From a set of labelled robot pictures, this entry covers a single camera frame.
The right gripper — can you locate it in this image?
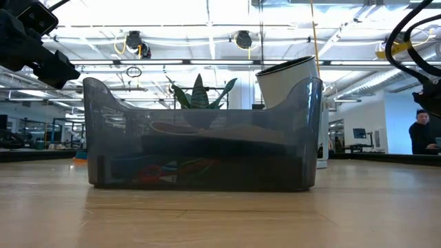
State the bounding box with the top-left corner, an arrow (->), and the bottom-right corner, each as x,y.
411,79 -> 441,118

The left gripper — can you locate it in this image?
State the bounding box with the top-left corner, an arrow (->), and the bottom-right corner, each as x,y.
0,8 -> 82,91

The transparent grey plastic bin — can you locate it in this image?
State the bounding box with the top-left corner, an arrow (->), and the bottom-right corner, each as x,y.
82,76 -> 324,192

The person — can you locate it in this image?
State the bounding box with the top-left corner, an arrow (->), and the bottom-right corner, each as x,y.
409,109 -> 441,155

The green succulent in white pot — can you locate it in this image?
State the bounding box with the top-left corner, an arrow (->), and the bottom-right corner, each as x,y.
165,72 -> 238,130

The white cup with black rim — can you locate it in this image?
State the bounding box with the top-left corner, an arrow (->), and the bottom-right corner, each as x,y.
255,54 -> 330,169

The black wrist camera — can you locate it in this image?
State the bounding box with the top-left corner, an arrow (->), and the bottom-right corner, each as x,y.
15,0 -> 59,37

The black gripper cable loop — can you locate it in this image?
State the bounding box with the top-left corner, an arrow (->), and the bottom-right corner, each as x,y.
384,0 -> 441,83

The ceiling cable reel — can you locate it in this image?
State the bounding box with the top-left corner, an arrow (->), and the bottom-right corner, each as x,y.
125,30 -> 152,59
235,30 -> 254,50

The yellow hanging cable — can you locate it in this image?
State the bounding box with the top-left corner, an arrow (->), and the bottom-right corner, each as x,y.
309,0 -> 321,77

